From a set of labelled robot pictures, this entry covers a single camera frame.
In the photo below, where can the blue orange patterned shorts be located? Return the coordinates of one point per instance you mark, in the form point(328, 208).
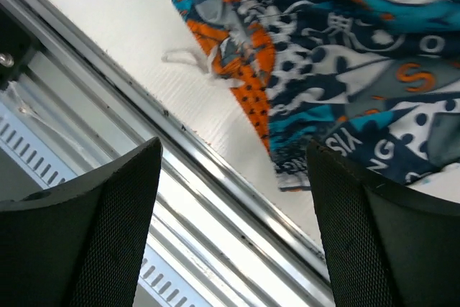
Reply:
point(375, 80)

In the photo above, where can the aluminium mounting rail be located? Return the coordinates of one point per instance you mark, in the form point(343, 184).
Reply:
point(221, 233)

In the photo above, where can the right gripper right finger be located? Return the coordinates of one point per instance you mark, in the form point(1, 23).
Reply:
point(385, 244)

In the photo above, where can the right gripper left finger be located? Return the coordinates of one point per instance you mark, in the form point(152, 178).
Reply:
point(79, 235)

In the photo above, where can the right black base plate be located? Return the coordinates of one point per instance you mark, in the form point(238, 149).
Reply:
point(18, 47)

